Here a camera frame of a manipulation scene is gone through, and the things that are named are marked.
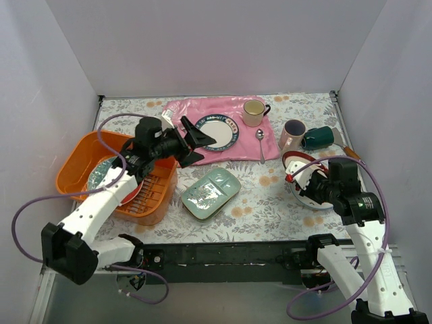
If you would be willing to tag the floral tablecloth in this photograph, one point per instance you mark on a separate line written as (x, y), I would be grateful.
(263, 210)

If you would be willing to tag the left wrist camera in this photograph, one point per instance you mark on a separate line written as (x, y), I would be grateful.
(165, 118)

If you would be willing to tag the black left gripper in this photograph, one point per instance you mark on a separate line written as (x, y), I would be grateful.
(183, 145)

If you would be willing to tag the white watermelon plate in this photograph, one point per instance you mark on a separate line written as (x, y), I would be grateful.
(306, 201)

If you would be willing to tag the orange plastic bin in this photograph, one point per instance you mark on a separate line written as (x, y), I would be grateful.
(87, 166)

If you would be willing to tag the pink cloth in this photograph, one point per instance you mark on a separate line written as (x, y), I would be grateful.
(247, 146)

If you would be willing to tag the cream mug black handle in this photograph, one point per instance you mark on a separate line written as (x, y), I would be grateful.
(254, 111)

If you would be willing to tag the white plate green rim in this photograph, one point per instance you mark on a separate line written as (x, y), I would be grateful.
(223, 129)

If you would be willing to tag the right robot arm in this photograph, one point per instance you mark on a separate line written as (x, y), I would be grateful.
(376, 294)

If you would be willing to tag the pink mug purple inside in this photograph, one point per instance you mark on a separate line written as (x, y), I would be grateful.
(291, 135)

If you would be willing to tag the cream plate dark red rim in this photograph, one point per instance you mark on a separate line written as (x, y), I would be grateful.
(297, 156)

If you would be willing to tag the light green divided tray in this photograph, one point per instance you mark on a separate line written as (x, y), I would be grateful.
(207, 196)

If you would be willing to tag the red and teal floral plate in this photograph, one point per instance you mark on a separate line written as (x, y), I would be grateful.
(99, 172)

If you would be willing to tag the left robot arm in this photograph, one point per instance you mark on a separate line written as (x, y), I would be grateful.
(69, 247)

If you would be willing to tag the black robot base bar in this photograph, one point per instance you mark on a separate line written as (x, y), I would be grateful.
(227, 262)

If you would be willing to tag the aluminium frame rail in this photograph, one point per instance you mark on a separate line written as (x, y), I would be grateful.
(333, 222)

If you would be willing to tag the dark green mug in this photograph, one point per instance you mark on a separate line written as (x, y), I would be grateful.
(317, 138)

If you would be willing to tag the wooden handled metal spatula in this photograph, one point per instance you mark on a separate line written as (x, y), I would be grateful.
(337, 140)

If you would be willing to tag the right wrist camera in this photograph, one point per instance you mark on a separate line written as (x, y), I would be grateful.
(300, 173)

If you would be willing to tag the metal spoon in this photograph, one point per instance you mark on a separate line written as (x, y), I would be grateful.
(260, 136)

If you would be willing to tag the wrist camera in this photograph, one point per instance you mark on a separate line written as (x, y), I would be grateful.
(300, 173)
(165, 118)

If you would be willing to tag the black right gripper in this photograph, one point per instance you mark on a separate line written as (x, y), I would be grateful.
(306, 188)

